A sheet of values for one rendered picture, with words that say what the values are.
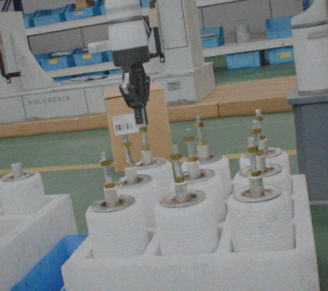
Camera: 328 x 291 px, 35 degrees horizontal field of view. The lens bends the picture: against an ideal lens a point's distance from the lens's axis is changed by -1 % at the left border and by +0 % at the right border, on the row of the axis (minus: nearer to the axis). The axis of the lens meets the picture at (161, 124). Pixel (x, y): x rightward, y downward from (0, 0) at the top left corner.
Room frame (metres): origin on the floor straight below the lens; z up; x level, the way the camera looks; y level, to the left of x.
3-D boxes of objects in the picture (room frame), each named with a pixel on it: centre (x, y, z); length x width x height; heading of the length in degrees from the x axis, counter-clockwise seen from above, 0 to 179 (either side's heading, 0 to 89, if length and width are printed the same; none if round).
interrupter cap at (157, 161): (1.05, 0.04, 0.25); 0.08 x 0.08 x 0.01
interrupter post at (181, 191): (0.79, -0.02, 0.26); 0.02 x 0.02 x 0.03
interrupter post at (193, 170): (0.90, -0.05, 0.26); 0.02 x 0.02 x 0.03
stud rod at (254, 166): (0.76, -0.13, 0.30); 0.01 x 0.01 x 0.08; 77
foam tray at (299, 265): (0.90, -0.05, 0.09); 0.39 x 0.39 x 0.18; 75
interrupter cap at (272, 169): (0.87, -0.16, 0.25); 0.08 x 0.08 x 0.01
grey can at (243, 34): (5.65, -1.02, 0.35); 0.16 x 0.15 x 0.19; 71
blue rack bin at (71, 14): (6.29, 0.67, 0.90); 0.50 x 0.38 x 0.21; 161
